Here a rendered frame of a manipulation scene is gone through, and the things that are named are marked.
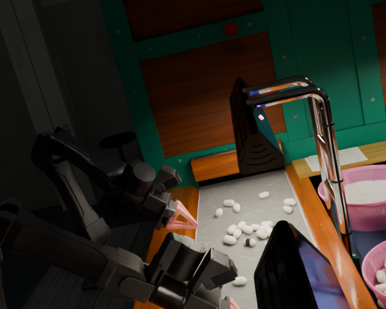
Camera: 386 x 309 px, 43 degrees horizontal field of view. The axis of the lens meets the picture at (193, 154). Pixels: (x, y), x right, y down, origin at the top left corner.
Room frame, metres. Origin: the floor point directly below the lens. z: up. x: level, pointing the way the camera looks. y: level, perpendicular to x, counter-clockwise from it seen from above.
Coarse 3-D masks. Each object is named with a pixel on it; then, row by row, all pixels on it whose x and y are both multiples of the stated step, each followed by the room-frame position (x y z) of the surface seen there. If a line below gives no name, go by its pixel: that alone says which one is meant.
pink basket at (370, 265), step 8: (376, 248) 0.92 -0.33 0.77; (368, 256) 0.89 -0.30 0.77; (376, 256) 0.91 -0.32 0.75; (384, 256) 0.92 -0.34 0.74; (368, 264) 0.88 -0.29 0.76; (376, 264) 0.90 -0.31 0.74; (368, 272) 0.86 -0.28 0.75; (368, 280) 0.81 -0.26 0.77; (376, 296) 0.81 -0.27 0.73; (384, 296) 0.76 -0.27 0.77; (384, 304) 0.78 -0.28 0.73
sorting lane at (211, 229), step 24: (216, 192) 1.54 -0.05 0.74; (240, 192) 1.48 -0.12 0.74; (288, 192) 1.39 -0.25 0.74; (216, 216) 1.34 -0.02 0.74; (240, 216) 1.30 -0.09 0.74; (264, 216) 1.26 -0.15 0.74; (288, 216) 1.22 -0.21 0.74; (216, 240) 1.19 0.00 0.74; (240, 240) 1.16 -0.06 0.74; (264, 240) 1.13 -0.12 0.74; (312, 240) 1.06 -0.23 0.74; (240, 264) 1.04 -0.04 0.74; (240, 288) 0.94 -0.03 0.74
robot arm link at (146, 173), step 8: (136, 160) 1.14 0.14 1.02; (128, 168) 1.13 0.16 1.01; (136, 168) 1.12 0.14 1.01; (144, 168) 1.13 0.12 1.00; (152, 168) 1.14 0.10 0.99; (104, 176) 1.17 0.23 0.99; (120, 176) 1.15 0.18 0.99; (128, 176) 1.14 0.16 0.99; (136, 176) 1.10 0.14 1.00; (144, 176) 1.11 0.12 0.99; (152, 176) 1.12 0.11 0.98; (104, 184) 1.17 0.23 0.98; (120, 184) 1.17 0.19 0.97; (128, 184) 1.13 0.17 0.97; (136, 184) 1.11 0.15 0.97; (144, 184) 1.10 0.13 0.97; (112, 192) 1.16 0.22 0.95; (136, 192) 1.12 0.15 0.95; (144, 192) 1.12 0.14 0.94
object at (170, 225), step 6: (180, 210) 1.14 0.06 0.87; (168, 216) 1.14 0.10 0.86; (174, 216) 1.14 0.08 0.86; (186, 216) 1.14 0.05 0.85; (162, 222) 1.16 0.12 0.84; (168, 222) 1.14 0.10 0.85; (192, 222) 1.15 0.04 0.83; (168, 228) 1.14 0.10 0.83; (174, 228) 1.14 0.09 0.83; (180, 228) 1.15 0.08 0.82; (186, 228) 1.15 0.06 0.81; (192, 228) 1.15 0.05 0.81
